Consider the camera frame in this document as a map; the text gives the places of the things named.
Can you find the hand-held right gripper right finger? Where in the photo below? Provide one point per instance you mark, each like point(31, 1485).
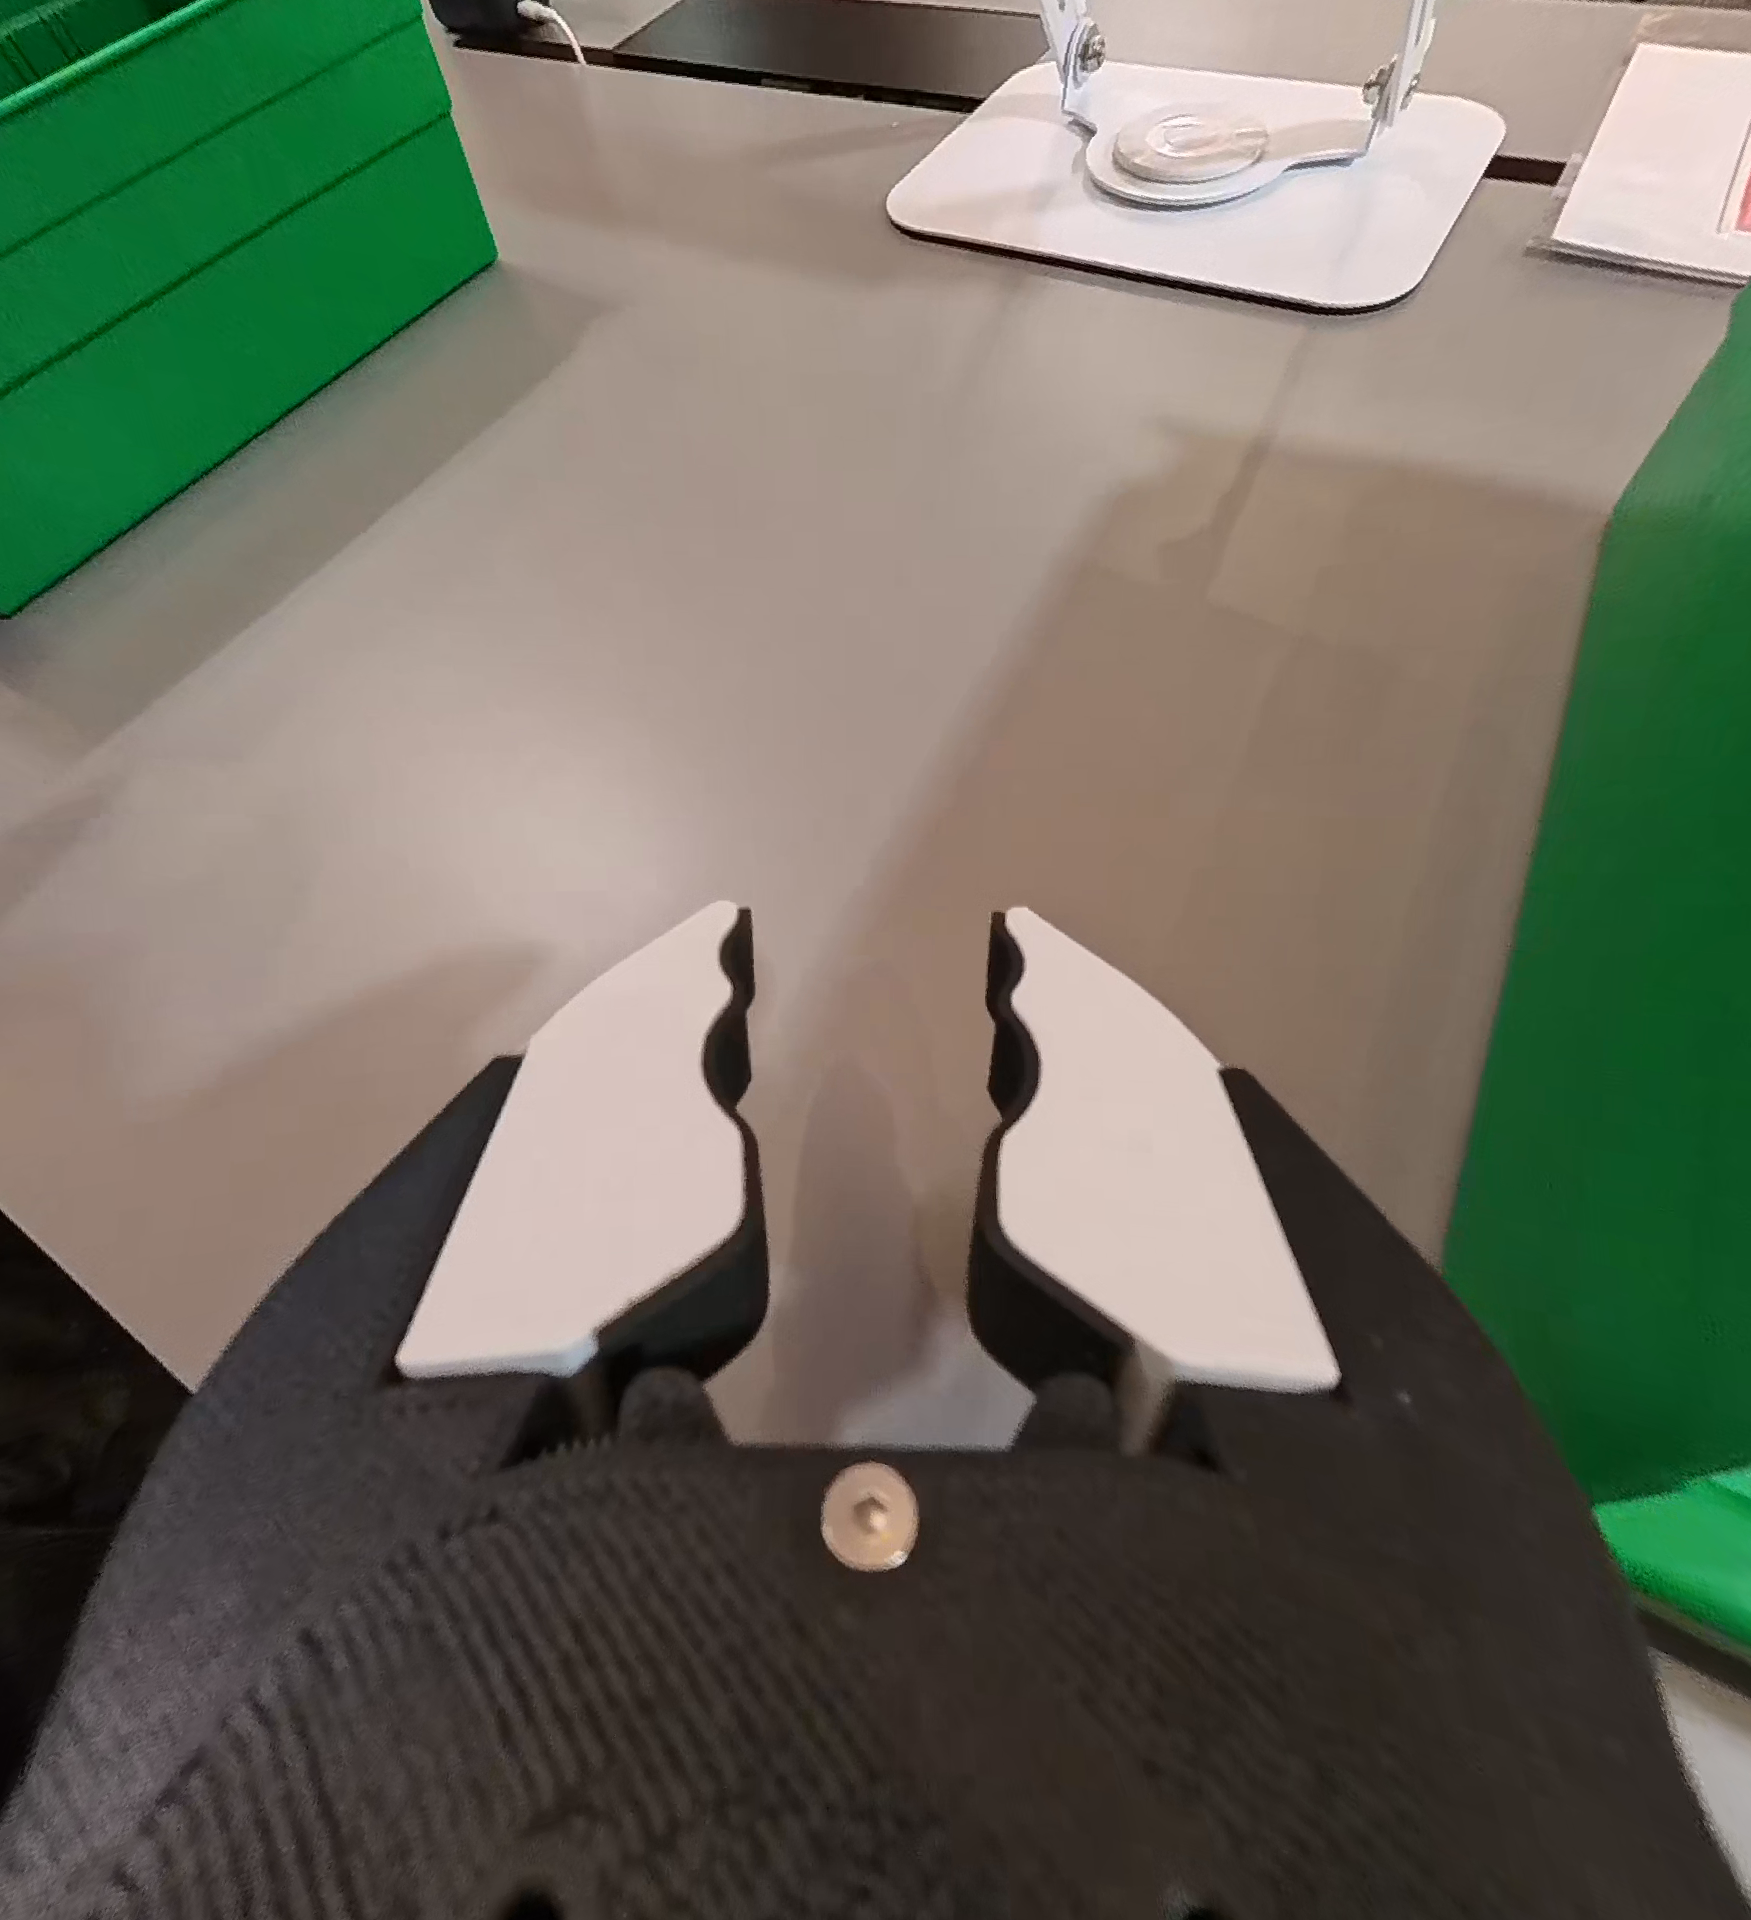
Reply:
point(1161, 1216)

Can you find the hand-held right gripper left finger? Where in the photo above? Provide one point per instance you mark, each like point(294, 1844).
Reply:
point(588, 1199)

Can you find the green plastic bin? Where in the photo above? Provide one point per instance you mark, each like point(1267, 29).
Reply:
point(140, 330)
point(1685, 975)

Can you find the grey desk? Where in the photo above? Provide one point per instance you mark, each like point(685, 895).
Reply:
point(813, 601)

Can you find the person's black sweater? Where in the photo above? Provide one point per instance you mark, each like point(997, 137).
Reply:
point(7, 1424)

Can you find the laminated paper sheet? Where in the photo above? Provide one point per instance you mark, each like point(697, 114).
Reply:
point(1655, 167)

